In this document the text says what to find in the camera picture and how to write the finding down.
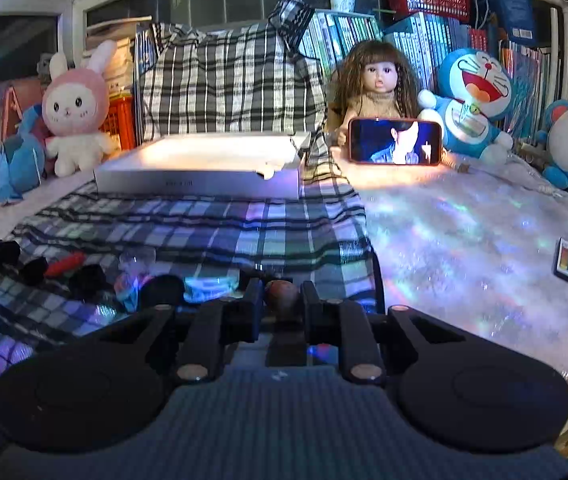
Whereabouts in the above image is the row of books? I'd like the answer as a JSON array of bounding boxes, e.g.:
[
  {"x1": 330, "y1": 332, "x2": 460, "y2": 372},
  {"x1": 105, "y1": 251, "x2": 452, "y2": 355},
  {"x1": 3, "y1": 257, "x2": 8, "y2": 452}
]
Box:
[{"x1": 296, "y1": 7, "x2": 562, "y2": 141}]

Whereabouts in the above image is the black round cap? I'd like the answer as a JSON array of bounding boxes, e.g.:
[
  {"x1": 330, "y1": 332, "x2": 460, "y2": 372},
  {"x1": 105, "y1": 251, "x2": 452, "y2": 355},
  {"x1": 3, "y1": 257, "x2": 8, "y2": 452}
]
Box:
[
  {"x1": 138, "y1": 274, "x2": 186, "y2": 311},
  {"x1": 68, "y1": 264, "x2": 110, "y2": 301}
]

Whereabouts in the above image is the white pipe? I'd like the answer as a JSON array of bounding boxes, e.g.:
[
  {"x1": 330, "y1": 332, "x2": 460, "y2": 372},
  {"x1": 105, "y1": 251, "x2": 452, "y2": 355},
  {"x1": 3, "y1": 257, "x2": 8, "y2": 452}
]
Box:
[{"x1": 534, "y1": 0, "x2": 568, "y2": 101}]

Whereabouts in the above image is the red small stick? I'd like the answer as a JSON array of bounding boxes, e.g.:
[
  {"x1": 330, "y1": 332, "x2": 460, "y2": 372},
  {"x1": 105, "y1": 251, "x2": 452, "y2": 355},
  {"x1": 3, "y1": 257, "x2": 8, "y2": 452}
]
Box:
[{"x1": 44, "y1": 252, "x2": 86, "y2": 277}]

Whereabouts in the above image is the orange plastic crate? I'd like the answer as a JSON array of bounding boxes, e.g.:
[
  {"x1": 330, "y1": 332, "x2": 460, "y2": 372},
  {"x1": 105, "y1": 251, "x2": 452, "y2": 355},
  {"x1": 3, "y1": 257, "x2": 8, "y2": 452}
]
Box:
[{"x1": 100, "y1": 94, "x2": 137, "y2": 152}]

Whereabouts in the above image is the small black cap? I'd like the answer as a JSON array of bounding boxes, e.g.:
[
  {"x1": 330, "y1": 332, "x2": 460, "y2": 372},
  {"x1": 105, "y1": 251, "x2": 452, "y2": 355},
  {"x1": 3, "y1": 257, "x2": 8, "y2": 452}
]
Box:
[{"x1": 19, "y1": 257, "x2": 50, "y2": 285}]

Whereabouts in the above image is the blue paper bag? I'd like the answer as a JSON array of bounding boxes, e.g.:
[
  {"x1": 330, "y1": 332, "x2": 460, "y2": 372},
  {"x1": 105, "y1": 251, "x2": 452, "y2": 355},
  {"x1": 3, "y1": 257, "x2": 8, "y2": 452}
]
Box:
[{"x1": 466, "y1": 0, "x2": 539, "y2": 48}]

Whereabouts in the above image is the pink box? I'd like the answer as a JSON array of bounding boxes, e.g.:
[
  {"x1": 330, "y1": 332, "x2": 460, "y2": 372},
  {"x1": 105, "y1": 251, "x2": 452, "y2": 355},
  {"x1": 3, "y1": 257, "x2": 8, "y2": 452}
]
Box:
[{"x1": 0, "y1": 77, "x2": 47, "y2": 141}]

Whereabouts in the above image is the curly haired doll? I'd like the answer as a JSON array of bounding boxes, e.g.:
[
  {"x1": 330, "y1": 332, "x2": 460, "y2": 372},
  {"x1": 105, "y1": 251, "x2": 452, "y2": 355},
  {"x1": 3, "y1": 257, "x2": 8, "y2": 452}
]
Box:
[{"x1": 325, "y1": 40, "x2": 422, "y2": 148}]

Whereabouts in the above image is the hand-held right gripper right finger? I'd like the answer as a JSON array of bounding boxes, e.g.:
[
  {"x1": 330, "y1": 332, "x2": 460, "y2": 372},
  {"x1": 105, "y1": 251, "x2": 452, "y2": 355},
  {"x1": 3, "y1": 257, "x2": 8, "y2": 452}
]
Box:
[{"x1": 301, "y1": 280, "x2": 467, "y2": 386}]

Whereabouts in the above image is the blue plush toy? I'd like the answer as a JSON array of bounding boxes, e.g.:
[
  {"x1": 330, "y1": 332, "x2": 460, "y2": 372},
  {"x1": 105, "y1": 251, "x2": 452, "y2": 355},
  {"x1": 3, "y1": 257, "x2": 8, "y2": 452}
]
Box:
[{"x1": 0, "y1": 105, "x2": 47, "y2": 206}]

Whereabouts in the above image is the brown round ball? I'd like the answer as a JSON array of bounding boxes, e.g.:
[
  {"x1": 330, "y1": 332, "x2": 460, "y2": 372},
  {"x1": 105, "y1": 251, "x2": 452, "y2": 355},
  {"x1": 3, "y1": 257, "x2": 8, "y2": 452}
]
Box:
[{"x1": 264, "y1": 280, "x2": 301, "y2": 317}]

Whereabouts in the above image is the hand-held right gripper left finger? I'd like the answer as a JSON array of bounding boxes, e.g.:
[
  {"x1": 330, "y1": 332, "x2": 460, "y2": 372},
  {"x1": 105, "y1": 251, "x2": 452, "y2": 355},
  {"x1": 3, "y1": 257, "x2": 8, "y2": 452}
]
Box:
[{"x1": 99, "y1": 277, "x2": 265, "y2": 383}]

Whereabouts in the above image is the black white plaid cloth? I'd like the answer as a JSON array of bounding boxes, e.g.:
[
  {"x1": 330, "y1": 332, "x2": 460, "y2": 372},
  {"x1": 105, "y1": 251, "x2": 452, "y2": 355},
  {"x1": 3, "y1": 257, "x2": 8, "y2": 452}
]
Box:
[{"x1": 0, "y1": 0, "x2": 385, "y2": 381}]

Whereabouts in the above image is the stack of white papers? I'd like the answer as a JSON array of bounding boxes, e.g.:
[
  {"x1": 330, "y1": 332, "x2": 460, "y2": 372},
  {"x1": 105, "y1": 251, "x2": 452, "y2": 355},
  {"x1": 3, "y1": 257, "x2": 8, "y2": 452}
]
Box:
[{"x1": 84, "y1": 17, "x2": 152, "y2": 96}]

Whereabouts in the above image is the pink bunny plush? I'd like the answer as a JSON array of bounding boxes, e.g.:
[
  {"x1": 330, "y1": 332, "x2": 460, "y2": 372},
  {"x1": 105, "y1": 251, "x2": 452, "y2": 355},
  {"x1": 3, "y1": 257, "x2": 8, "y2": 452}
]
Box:
[{"x1": 41, "y1": 40, "x2": 121, "y2": 178}]

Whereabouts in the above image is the blue robot cat plush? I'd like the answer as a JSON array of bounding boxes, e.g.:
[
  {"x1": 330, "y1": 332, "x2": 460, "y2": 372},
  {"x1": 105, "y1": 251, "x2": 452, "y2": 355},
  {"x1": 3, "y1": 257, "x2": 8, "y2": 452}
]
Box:
[{"x1": 416, "y1": 48, "x2": 515, "y2": 166}]

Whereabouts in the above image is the smartphone with red case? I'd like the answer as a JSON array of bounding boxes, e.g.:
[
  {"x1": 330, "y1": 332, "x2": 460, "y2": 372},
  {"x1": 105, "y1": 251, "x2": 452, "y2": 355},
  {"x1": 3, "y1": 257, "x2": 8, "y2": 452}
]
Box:
[{"x1": 347, "y1": 116, "x2": 443, "y2": 167}]

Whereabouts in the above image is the white cardboard box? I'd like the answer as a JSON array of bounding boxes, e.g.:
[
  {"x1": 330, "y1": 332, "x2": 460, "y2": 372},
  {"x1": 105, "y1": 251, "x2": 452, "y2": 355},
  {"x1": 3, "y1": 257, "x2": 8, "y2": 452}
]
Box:
[{"x1": 93, "y1": 131, "x2": 313, "y2": 201}]

